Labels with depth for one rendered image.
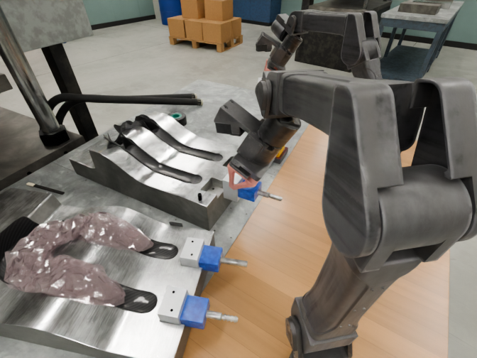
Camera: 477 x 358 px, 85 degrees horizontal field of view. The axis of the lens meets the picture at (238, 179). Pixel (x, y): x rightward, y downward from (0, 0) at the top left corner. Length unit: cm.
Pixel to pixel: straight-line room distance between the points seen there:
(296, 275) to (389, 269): 38
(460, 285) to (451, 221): 168
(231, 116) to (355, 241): 34
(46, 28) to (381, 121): 124
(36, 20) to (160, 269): 101
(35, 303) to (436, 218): 56
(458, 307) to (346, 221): 162
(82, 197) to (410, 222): 81
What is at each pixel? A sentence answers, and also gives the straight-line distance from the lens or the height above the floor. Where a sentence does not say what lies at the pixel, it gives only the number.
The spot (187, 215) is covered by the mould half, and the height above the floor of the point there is 83.
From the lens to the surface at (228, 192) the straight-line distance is 59.
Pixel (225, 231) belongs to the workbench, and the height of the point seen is 80.
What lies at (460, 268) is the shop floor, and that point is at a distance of 198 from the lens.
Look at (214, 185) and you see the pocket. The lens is 70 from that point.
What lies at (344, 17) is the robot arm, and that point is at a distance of 89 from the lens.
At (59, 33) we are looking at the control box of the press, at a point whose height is 111.
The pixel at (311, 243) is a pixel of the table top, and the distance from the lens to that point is 68.
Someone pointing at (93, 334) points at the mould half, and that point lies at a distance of 54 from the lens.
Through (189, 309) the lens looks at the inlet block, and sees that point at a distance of 51.
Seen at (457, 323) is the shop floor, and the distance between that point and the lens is 176.
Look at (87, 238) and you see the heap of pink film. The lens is 61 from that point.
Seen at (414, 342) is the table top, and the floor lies 80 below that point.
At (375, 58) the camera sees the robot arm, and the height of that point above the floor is 111.
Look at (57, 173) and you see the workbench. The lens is 102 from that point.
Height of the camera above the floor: 133
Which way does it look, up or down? 40 degrees down
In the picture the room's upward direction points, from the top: straight up
